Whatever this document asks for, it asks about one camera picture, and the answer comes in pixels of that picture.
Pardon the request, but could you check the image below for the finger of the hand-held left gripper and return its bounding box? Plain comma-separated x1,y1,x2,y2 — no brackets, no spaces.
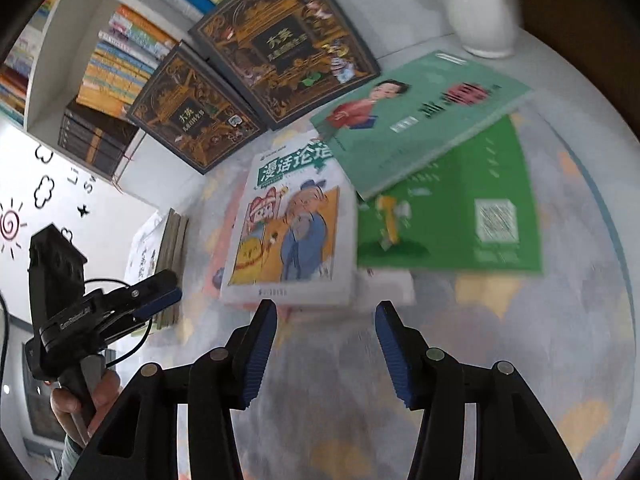
99,269,180,314
106,287,182,344

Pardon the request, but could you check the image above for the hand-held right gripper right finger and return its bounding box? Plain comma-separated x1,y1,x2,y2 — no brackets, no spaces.
375,300,583,480

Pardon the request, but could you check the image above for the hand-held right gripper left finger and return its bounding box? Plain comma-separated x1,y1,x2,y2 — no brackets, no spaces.
67,299,278,480

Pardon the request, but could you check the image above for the stack of sorted books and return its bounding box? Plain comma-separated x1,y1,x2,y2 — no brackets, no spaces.
124,207,190,332

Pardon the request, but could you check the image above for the comic cover book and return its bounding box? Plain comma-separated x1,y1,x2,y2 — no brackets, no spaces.
220,129,358,307

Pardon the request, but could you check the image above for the teal book with girl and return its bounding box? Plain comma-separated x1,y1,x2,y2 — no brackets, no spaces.
309,50,533,201

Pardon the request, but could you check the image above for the person's left hand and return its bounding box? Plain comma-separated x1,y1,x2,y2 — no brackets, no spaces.
50,367,121,448

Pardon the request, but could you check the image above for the pink cover book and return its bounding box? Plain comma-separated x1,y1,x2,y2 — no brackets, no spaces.
204,180,251,296

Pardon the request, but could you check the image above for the dark hardcover book gold spine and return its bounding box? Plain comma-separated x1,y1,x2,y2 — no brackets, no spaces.
59,120,132,153
57,135,126,181
62,102,141,136

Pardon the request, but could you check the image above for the bright green book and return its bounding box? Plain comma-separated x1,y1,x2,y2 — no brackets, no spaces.
356,114,545,275

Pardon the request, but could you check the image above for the dark ornate encyclopedia book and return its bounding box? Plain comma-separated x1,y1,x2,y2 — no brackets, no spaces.
125,42,268,176
189,0,381,132

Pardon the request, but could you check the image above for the white bookshelf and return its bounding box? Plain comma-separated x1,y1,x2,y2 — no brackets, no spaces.
22,0,451,196

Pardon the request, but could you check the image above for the white ribbed vase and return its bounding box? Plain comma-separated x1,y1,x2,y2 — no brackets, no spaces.
440,0,521,58

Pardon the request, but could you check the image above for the brown wooden cabinet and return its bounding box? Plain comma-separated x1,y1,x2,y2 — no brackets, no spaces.
510,0,640,141

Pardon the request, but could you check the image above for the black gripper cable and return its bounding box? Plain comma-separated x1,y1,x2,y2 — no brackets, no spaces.
0,290,156,376

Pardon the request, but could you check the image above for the sun wall decal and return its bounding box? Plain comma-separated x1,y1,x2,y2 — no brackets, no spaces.
0,200,26,261

